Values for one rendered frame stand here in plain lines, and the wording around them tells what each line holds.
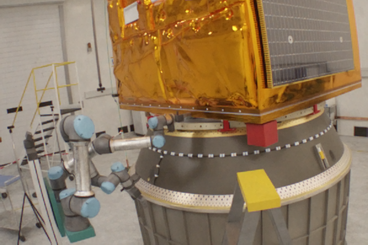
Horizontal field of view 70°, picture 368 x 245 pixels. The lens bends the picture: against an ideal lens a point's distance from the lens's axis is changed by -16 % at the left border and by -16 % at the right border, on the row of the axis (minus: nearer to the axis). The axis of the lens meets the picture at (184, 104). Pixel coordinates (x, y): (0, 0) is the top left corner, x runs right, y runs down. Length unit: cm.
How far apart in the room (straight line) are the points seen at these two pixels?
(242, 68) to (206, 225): 114
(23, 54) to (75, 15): 217
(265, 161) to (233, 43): 86
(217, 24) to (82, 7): 868
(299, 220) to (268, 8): 149
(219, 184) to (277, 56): 94
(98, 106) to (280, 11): 876
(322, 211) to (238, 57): 139
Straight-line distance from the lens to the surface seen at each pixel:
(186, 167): 227
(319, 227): 254
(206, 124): 219
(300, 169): 227
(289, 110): 201
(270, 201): 138
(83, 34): 1018
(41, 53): 965
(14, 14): 976
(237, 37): 178
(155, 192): 242
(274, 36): 184
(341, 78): 274
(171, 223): 243
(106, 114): 1033
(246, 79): 175
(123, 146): 201
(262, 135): 185
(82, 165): 157
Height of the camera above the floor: 213
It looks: 7 degrees down
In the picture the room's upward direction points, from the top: 7 degrees counter-clockwise
